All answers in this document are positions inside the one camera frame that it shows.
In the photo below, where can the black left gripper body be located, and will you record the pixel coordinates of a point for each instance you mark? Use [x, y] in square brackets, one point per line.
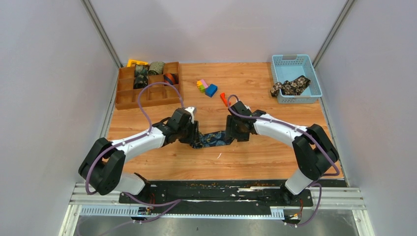
[186, 133]

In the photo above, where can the brown floral necktie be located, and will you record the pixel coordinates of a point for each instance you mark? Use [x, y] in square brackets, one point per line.
[295, 87]

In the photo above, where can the light blue plastic basket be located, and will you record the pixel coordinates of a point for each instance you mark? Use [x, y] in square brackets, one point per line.
[288, 68]

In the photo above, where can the yellow plastic object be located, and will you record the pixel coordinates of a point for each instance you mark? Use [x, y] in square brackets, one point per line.
[133, 62]

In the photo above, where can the rolled dark green tie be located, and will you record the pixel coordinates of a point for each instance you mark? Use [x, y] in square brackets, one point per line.
[141, 69]

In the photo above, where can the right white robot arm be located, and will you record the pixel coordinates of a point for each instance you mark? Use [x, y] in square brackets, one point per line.
[314, 151]

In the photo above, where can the red toy block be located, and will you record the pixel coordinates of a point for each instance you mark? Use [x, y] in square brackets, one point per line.
[224, 99]

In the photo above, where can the blue toy block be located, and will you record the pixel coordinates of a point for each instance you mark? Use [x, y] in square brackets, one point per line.
[211, 90]

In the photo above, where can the blue patterned necktie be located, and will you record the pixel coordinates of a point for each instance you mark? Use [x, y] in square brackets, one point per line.
[213, 139]

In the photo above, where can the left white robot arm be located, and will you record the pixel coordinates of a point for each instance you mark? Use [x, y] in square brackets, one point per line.
[103, 165]

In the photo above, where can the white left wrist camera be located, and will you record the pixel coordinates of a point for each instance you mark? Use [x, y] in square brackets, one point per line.
[192, 110]

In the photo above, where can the rolled orange striped tie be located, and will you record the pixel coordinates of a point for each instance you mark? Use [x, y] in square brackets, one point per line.
[171, 78]

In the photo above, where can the pink toy block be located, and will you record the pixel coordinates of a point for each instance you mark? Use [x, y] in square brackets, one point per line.
[203, 83]

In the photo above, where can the rolled camouflage tie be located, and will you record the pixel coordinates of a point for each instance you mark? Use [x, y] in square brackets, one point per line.
[141, 81]

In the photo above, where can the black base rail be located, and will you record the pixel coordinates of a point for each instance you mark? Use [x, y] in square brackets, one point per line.
[219, 197]

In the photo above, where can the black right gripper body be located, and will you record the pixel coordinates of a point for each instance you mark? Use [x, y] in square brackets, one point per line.
[234, 130]

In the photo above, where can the rolled olive tie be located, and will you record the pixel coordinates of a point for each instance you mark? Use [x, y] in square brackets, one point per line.
[156, 68]

